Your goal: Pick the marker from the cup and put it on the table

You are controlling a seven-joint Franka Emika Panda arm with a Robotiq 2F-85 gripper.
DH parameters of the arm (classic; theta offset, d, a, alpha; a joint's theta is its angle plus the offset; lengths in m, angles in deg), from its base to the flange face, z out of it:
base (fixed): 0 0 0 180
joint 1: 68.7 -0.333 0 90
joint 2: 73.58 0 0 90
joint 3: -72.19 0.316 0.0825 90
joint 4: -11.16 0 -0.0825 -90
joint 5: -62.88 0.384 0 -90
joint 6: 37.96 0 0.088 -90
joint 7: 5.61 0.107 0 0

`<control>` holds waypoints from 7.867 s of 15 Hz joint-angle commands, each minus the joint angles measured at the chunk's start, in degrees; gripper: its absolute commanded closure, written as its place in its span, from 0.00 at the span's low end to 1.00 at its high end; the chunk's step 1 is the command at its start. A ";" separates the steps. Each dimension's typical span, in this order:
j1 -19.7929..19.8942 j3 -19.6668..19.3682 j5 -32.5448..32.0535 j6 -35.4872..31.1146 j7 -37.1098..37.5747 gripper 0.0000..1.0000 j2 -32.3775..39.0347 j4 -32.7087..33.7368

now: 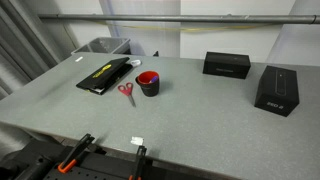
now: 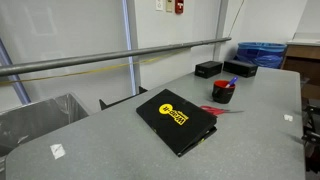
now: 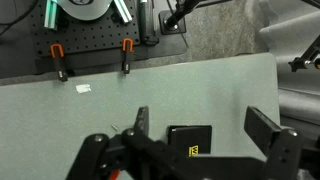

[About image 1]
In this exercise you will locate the black cup with red inside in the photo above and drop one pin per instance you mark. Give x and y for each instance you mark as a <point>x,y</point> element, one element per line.
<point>148,89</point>

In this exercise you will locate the black folder with yellow logo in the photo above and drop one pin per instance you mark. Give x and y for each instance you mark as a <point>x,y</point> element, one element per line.
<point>103,75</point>

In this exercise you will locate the flat black cardboard box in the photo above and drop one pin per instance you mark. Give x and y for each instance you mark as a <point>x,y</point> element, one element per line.
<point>226,65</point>

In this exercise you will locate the black orange bar clamp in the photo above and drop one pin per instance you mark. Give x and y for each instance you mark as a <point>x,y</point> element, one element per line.
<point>139,161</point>
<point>75,153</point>

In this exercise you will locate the grey plastic bin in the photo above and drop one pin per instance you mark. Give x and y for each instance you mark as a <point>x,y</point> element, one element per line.
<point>110,45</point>

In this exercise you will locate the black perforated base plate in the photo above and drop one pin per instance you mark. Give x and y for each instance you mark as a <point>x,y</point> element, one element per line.
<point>93,170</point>

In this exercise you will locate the grey metal rail pipe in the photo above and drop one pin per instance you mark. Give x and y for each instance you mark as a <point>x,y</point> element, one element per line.
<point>166,18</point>

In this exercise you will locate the purple marker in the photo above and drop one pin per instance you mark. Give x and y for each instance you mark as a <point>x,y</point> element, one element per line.
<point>153,79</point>

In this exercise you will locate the grey curtain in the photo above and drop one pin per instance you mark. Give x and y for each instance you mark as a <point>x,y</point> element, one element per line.
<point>20,50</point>

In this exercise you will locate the white tape piece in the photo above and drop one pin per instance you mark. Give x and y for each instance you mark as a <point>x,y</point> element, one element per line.
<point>137,140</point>
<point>79,59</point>

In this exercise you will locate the black ZED 2 box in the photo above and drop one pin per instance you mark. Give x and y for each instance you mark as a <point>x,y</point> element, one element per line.
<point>276,91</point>

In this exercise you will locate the small white tape roll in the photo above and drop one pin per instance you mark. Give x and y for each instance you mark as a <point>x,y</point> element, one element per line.
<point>135,62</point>

